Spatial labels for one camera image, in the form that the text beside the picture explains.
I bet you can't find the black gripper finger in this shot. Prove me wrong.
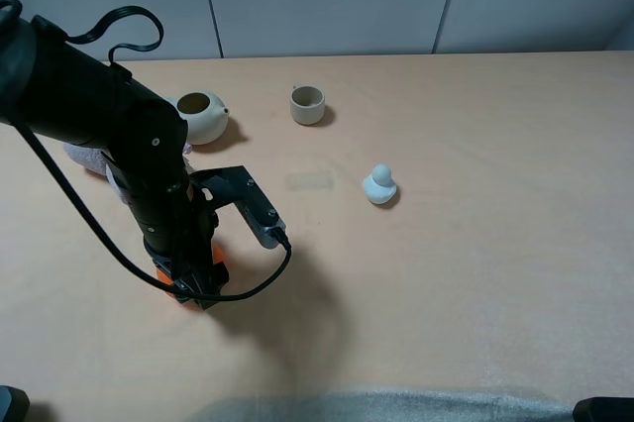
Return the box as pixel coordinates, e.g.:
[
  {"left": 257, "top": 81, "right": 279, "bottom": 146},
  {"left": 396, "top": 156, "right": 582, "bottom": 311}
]
[{"left": 173, "top": 263, "right": 229, "bottom": 311}]

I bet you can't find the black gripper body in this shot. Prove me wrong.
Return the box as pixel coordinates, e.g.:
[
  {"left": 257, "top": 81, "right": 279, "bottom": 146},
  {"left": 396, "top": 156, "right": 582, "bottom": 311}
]
[{"left": 143, "top": 193, "right": 218, "bottom": 293}]

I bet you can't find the orange mandarin fruit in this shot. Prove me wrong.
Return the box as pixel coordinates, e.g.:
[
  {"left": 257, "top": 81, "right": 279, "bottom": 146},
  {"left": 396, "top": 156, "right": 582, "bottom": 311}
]
[{"left": 156, "top": 244, "right": 230, "bottom": 311}]

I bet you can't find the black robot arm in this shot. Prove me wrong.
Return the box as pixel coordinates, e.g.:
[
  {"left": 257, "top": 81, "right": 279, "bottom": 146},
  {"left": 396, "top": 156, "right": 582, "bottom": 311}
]
[{"left": 1, "top": 0, "right": 229, "bottom": 307}]

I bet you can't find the black object bottom left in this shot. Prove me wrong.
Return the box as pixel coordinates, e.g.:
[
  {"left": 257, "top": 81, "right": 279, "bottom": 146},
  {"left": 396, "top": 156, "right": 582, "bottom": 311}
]
[{"left": 0, "top": 385, "right": 30, "bottom": 422}]

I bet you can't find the black object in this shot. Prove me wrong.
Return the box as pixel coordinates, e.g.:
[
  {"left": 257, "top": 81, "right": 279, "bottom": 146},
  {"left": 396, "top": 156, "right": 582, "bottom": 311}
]
[
  {"left": 573, "top": 396, "right": 634, "bottom": 422},
  {"left": 0, "top": 385, "right": 30, "bottom": 422}
]

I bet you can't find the black object bottom right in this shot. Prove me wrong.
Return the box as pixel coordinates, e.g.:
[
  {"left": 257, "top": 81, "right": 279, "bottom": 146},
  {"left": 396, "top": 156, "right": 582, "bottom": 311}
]
[{"left": 573, "top": 396, "right": 634, "bottom": 422}]

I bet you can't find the rolled pink towel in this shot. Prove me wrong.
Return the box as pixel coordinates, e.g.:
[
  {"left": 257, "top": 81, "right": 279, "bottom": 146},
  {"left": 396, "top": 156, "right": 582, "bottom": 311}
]
[{"left": 62, "top": 140, "right": 194, "bottom": 198}]

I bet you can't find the beige ceramic teapot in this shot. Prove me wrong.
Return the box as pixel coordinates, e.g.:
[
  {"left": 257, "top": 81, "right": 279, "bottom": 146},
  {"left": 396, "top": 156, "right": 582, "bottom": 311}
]
[{"left": 166, "top": 91, "right": 230, "bottom": 146}]

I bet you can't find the beige ceramic cup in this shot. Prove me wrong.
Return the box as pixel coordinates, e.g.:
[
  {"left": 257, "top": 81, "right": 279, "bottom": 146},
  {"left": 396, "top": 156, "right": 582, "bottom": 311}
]
[{"left": 289, "top": 85, "right": 325, "bottom": 126}]

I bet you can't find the grey cloth at bottom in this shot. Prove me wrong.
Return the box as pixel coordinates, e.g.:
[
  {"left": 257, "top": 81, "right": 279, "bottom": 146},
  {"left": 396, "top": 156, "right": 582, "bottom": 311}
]
[{"left": 189, "top": 390, "right": 574, "bottom": 421}]

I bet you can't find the white duck figurine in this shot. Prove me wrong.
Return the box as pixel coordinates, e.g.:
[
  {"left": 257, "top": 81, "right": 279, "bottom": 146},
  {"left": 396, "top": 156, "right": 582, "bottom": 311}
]
[{"left": 363, "top": 164, "right": 397, "bottom": 205}]

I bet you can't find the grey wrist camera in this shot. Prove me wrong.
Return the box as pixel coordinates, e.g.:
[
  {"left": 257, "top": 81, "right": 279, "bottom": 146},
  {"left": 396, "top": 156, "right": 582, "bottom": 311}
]
[{"left": 190, "top": 165, "right": 290, "bottom": 250}]

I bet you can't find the black cable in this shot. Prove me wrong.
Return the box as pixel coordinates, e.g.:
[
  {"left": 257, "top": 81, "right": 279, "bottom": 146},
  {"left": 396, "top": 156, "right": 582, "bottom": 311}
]
[{"left": 0, "top": 0, "right": 293, "bottom": 302}]

